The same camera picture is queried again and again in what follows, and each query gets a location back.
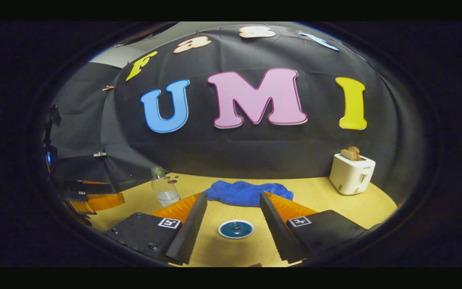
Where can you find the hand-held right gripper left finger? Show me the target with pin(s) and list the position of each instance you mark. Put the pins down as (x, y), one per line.
(191, 233)

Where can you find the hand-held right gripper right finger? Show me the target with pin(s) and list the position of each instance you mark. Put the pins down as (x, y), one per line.
(279, 233)

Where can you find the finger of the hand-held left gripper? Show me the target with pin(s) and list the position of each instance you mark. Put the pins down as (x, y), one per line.
(102, 202)
(94, 188)

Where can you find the small white teacup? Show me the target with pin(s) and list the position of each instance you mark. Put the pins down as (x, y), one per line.
(236, 237)

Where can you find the clear plastic water bottle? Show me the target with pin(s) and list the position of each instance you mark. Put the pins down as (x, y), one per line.
(166, 188)

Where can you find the small white cloth clip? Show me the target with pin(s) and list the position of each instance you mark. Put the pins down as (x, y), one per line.
(100, 154)

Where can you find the blue towel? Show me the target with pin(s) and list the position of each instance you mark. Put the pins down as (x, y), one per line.
(247, 192)

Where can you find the black backdrop cloth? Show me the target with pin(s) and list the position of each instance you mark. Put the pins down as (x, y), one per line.
(255, 152)

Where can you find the small red cloth clip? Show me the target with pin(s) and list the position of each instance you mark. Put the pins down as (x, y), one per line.
(108, 88)

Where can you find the white toaster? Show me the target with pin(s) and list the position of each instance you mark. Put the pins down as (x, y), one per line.
(351, 176)

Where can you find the toast slice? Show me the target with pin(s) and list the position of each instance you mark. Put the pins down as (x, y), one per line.
(346, 155)
(355, 152)

